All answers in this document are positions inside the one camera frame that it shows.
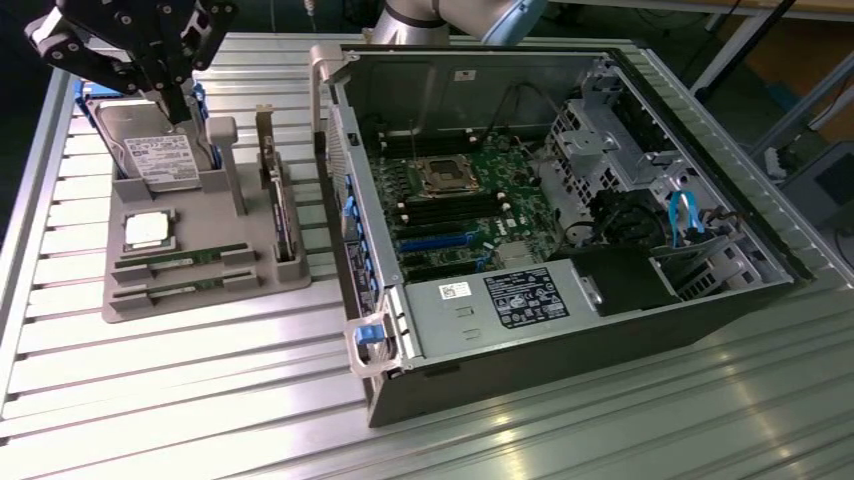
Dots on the green Dell motherboard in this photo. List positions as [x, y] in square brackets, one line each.
[508, 200]

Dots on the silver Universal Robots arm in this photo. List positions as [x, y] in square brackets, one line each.
[441, 15]

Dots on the graphics card with metal bracket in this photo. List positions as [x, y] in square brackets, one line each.
[277, 200]

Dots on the silver metal disk bay cage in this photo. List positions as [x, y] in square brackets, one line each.
[601, 150]

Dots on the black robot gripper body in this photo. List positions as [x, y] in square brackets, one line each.
[143, 22]

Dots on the white plug strip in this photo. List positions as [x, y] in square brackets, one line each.
[776, 161]

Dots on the black RAM slot bank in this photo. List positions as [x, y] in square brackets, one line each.
[428, 142]
[454, 205]

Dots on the blue expansion slot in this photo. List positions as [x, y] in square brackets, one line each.
[434, 242]

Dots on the small silver chipset heatsink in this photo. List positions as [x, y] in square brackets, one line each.
[516, 253]

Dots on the grey power supply unit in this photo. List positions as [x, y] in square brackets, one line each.
[508, 300]

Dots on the hard disk with blue carrier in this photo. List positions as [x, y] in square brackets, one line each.
[157, 150]

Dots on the blue case latch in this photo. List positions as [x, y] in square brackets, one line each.
[372, 335]

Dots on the thin metal locking lever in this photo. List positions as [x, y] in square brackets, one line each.
[417, 150]

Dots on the green RAM stick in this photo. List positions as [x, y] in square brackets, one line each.
[181, 257]
[187, 287]

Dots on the silver CPU chip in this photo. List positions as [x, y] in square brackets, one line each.
[147, 230]

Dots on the grey box with dark screen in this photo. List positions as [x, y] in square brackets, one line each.
[824, 175]

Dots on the grey plastic parts rack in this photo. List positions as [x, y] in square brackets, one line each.
[201, 285]

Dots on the CPU socket with metal frame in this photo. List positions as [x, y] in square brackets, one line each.
[446, 176]

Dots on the black open PC case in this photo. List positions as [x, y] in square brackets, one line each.
[601, 360]

